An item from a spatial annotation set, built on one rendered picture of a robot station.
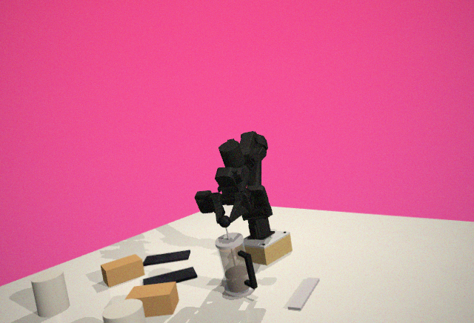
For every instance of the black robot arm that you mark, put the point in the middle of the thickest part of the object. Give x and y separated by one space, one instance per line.
243 160

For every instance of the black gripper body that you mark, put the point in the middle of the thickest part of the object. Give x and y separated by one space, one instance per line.
258 195

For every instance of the grey cylinder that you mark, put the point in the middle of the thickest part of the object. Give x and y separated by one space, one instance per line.
126 311
50 292

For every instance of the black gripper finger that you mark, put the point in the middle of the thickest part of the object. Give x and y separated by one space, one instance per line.
217 206
240 207

